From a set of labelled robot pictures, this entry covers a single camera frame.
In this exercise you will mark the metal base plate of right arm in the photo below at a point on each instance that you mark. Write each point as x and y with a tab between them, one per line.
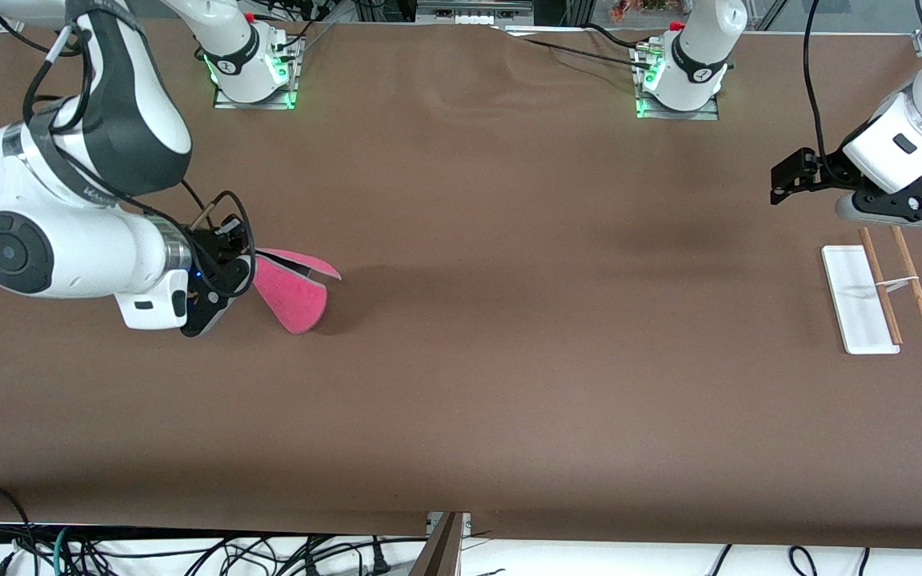
289	88

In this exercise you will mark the brown wooden beam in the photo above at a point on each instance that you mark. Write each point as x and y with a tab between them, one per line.
438	552

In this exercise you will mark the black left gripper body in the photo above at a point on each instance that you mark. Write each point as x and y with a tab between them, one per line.
827	174

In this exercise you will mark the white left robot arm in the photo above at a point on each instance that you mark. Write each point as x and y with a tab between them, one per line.
701	48

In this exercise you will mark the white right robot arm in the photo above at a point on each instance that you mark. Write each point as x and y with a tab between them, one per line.
69	240

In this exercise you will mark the small metal bracket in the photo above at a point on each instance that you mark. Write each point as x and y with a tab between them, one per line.
465	524

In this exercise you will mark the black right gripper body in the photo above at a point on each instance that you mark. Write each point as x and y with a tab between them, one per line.
209	245

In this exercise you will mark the pink and grey towel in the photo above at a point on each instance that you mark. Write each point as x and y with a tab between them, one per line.
297	300

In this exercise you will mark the orange object behind table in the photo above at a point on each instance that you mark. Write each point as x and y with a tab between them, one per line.
645	8

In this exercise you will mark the white rack base plate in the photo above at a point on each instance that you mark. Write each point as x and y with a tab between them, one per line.
849	296

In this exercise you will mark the black power plug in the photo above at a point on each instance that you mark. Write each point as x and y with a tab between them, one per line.
379	560

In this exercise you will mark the grey power strip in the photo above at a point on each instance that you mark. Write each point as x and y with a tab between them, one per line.
473	10

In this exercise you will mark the metal base plate of left arm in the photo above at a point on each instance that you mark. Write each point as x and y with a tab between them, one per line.
677	114

